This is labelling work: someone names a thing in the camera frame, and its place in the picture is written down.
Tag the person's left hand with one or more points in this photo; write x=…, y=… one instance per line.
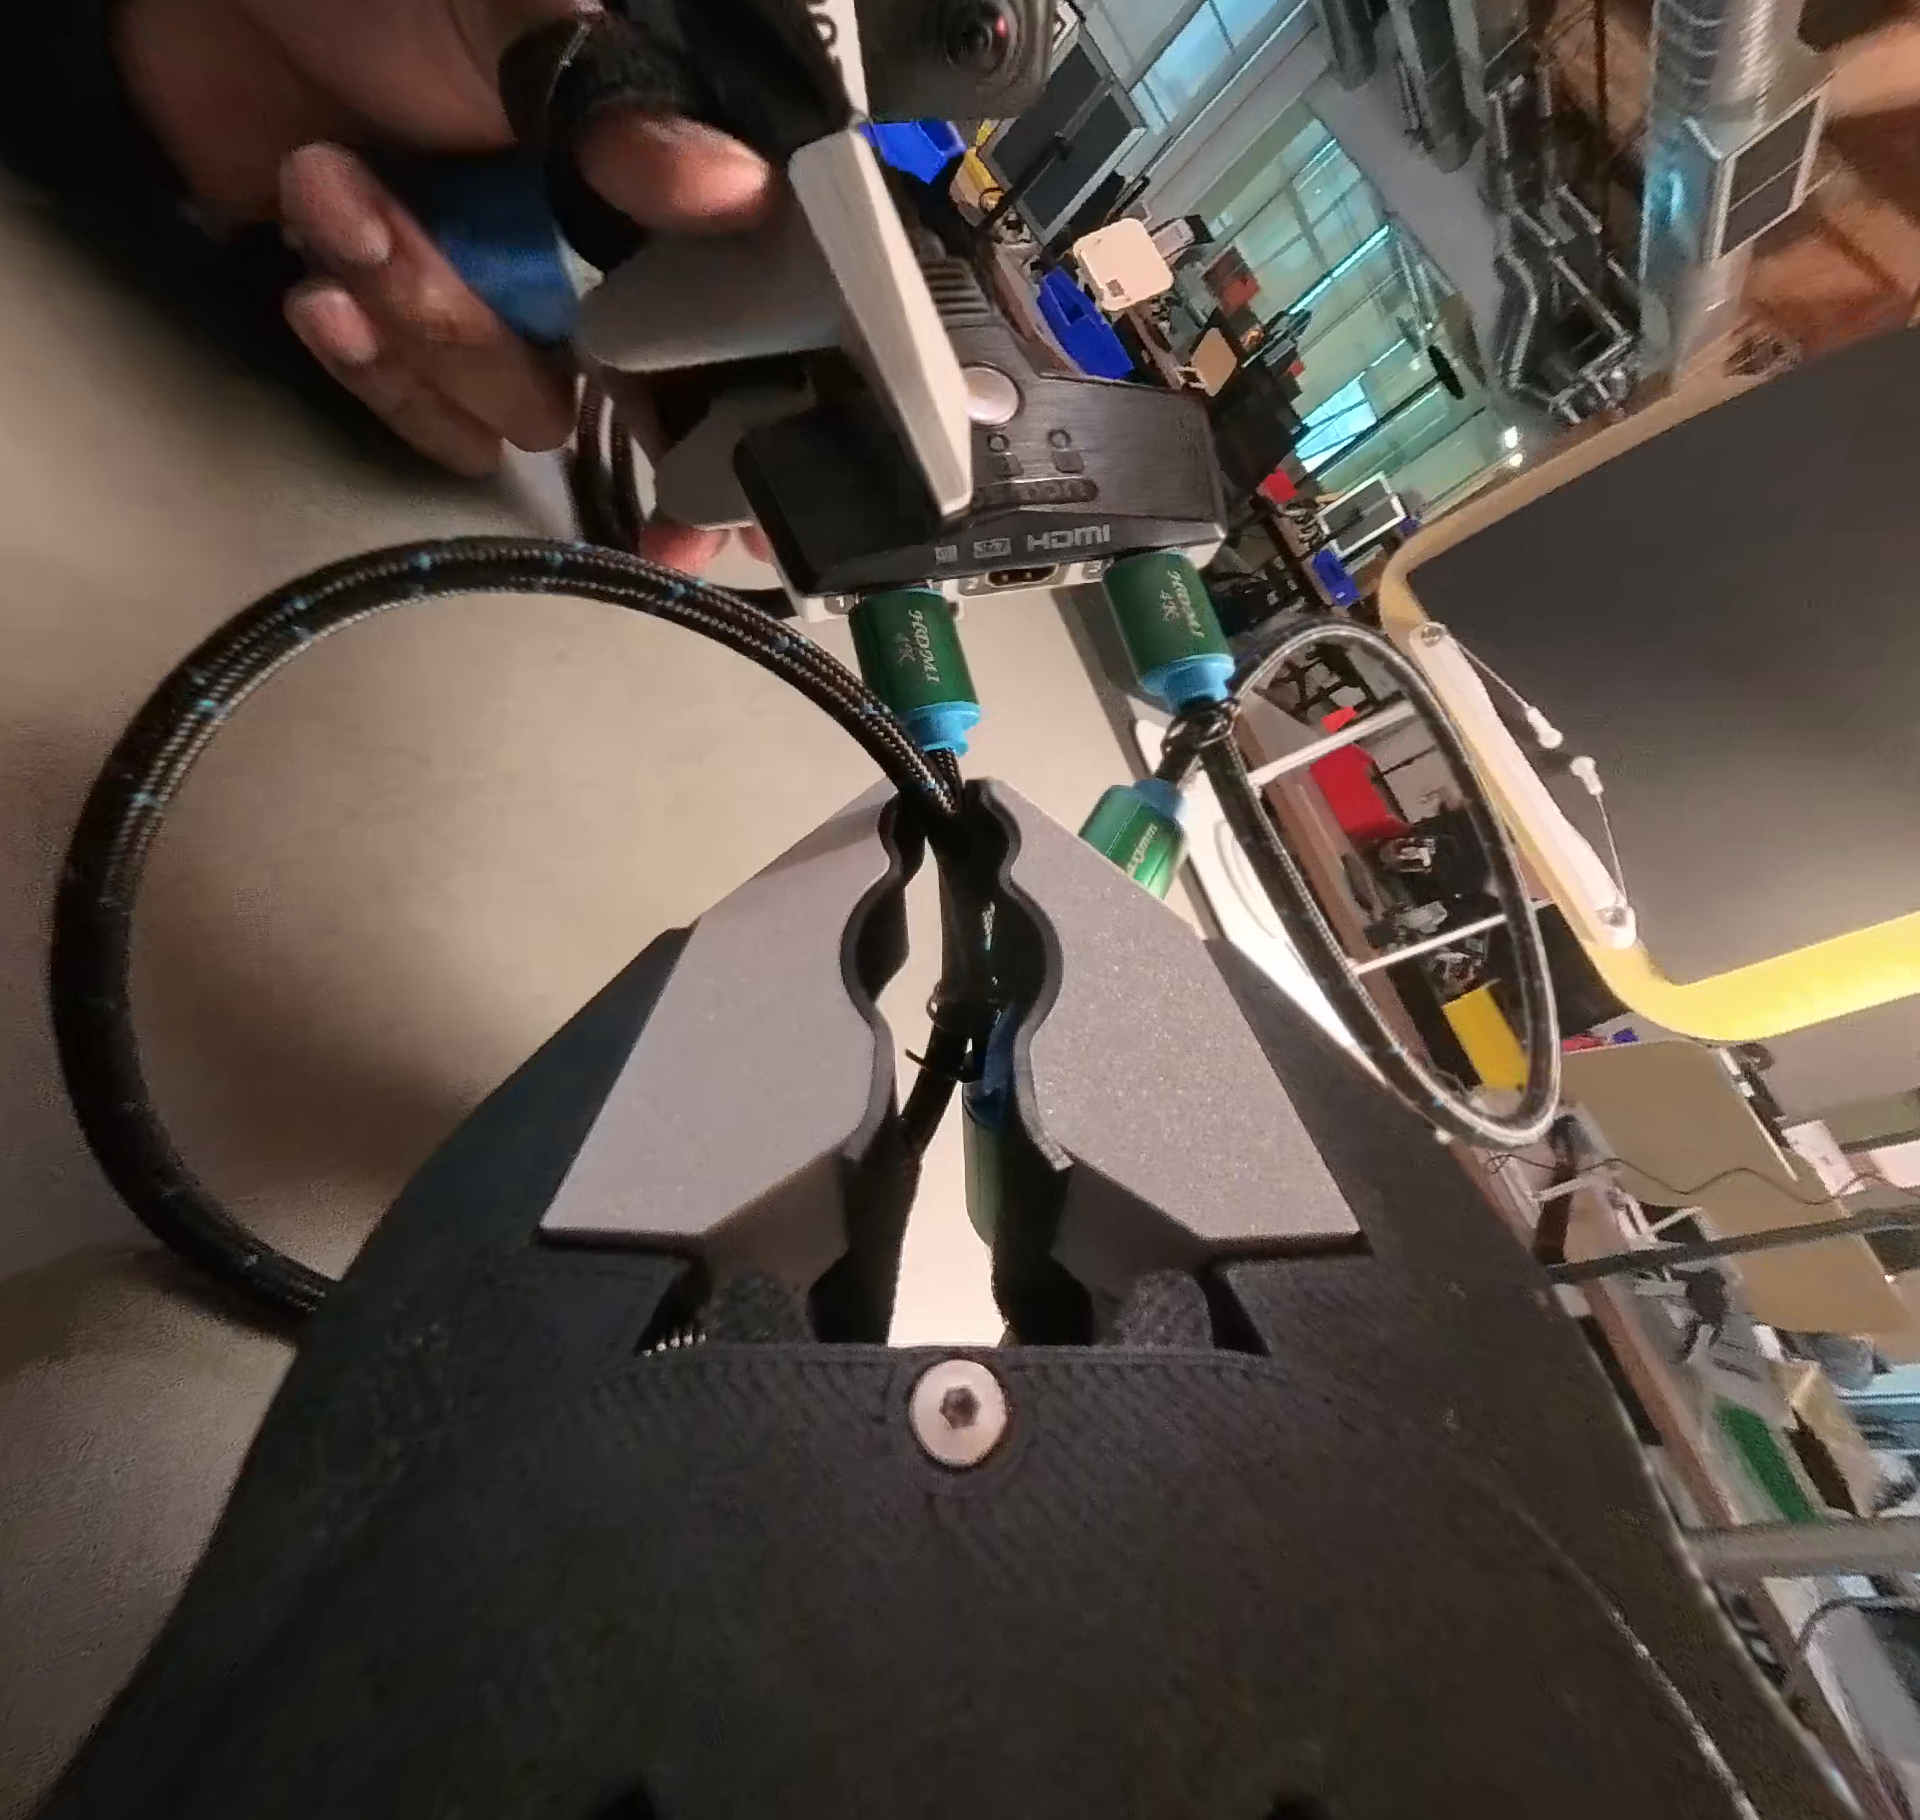
x=376, y=50

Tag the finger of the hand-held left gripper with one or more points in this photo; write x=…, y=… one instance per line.
x=705, y=318
x=884, y=304

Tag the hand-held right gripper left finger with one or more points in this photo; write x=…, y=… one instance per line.
x=719, y=1098

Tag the black hdmi switch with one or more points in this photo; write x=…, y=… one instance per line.
x=1110, y=456

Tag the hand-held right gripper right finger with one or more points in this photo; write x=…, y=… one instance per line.
x=1199, y=1098

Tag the silver air duct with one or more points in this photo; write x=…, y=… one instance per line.
x=1726, y=79

